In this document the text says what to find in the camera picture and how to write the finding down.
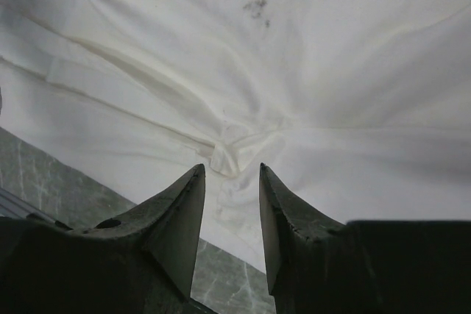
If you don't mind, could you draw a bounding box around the cream white t-shirt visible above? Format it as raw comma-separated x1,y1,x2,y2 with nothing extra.
1,0,470,270

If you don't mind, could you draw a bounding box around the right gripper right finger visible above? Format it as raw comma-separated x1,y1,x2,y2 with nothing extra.
259,165,470,313

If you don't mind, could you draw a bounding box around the aluminium rail frame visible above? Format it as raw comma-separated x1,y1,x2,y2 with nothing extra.
0,188,54,223

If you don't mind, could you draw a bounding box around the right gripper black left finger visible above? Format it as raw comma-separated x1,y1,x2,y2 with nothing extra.
1,164,205,313

